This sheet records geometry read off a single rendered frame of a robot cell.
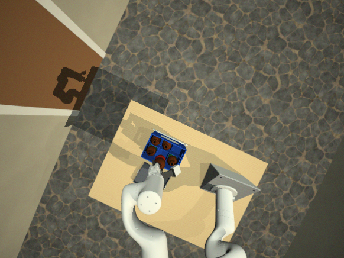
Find dark blue crate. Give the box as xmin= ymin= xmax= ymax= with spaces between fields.
xmin=141 ymin=131 xmax=185 ymax=170

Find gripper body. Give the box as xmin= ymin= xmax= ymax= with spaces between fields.
xmin=148 ymin=163 xmax=162 ymax=174

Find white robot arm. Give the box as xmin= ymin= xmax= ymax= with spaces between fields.
xmin=121 ymin=165 xmax=246 ymax=258

